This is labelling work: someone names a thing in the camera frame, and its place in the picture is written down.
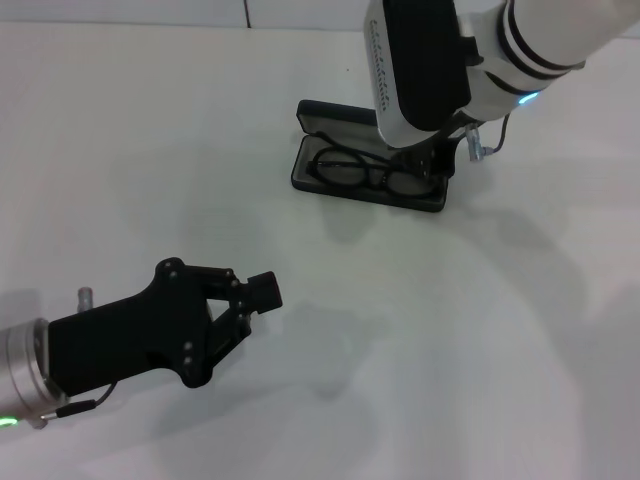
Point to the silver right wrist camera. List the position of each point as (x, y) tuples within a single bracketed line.
[(425, 65)]

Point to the black glasses case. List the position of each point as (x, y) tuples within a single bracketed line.
[(340, 116)]

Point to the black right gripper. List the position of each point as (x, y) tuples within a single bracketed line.
[(452, 131)]

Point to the black glasses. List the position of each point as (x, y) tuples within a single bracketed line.
[(380, 176)]

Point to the silver connector plug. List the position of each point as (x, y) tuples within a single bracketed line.
[(86, 298)]

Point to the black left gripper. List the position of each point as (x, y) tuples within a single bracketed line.
[(125, 340)]

